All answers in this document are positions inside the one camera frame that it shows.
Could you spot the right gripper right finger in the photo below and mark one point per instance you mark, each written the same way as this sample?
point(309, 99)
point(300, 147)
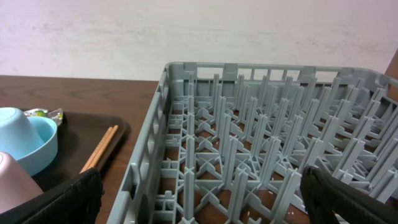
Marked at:
point(325, 197)

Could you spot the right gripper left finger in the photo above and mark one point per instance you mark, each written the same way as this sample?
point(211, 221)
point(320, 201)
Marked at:
point(77, 200)

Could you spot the pale pink cup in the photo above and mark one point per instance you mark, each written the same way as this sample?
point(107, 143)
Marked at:
point(17, 186)

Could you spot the light blue cup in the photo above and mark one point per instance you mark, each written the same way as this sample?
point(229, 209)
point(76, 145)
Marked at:
point(18, 136)

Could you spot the grey dishwasher rack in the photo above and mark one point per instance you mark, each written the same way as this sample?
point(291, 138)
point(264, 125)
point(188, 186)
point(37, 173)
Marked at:
point(228, 142)

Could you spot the right wooden chopstick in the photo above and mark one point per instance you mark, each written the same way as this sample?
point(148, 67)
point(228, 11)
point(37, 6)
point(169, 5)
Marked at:
point(103, 147)

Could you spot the wooden chopstick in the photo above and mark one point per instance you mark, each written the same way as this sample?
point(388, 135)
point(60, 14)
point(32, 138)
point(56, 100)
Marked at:
point(103, 147)
point(96, 150)

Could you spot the left wooden chopstick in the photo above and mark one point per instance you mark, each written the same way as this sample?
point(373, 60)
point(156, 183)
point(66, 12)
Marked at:
point(96, 150)

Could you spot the light blue bowl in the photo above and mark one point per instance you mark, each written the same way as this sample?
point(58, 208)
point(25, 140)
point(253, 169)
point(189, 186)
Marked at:
point(42, 156)

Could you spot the brown serving tray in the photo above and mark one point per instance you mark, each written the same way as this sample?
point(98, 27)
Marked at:
point(78, 136)

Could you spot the green snack wrapper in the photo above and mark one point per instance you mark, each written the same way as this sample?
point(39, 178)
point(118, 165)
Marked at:
point(54, 115)

